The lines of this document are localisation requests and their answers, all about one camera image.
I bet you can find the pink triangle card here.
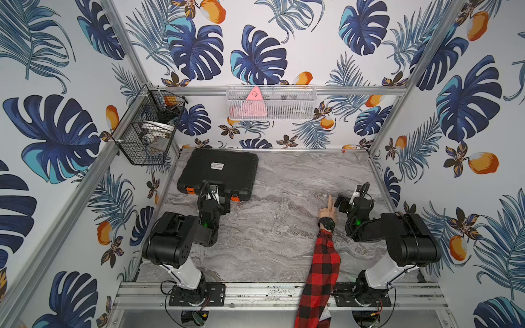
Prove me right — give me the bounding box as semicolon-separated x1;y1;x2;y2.
240;86;268;119

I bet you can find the black wrist watch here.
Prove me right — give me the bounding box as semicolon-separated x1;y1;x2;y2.
318;217;336;232

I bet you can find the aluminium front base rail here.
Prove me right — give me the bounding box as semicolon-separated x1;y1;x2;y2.
113;282;448;311

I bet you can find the person's bare hand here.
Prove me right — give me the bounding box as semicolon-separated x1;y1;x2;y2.
319;195;337;222

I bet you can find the red plaid sleeved forearm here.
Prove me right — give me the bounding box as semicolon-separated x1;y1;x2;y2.
294;228;341;328

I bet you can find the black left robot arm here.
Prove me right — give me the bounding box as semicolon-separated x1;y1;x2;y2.
142;182;231;308

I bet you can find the clear mesh wall tray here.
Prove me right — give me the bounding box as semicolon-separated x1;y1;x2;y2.
226;86;318;121

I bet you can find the black plastic tool case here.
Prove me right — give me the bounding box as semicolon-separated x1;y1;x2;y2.
176;148;259;202

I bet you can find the black wire basket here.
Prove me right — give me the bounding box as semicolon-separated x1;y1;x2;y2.
111;85;188;166

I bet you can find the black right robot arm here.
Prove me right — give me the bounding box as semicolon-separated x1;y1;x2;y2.
333;183;441;308

